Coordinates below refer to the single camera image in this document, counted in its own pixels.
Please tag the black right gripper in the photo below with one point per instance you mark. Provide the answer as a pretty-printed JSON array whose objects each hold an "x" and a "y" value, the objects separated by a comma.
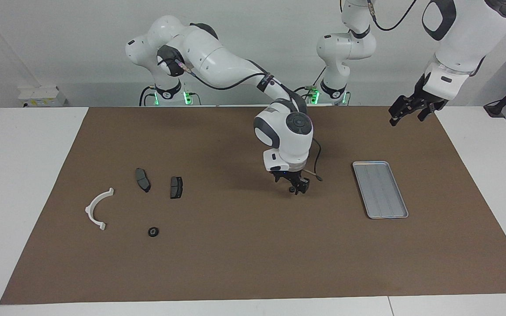
[{"x": 286, "y": 176}]

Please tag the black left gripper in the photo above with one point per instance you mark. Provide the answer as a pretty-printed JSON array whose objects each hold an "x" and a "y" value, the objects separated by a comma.
[{"x": 415, "y": 104}]

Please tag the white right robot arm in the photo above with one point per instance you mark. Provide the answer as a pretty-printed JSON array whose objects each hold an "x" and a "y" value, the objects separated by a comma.
[{"x": 218, "y": 61}]

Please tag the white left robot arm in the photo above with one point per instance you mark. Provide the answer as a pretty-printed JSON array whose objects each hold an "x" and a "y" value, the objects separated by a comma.
[{"x": 468, "y": 39}]

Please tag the silver metal tray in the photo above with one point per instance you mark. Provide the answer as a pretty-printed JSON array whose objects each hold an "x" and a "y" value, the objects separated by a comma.
[{"x": 380, "y": 191}]

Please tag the brown table mat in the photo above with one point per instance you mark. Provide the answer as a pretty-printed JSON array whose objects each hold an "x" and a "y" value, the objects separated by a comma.
[{"x": 235, "y": 254}]

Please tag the rectangular dark brake pad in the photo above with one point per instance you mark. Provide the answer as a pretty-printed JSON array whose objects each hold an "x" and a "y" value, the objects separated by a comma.
[{"x": 176, "y": 188}]

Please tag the tapered dark brake pad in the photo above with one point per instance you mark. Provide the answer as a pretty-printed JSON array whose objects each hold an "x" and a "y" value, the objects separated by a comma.
[{"x": 142, "y": 179}]

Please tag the white power strip box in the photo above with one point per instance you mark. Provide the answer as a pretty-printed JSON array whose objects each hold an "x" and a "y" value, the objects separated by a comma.
[{"x": 42, "y": 96}]

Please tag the white curved plastic bracket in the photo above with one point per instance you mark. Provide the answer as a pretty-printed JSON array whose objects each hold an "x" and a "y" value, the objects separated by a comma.
[{"x": 88, "y": 210}]

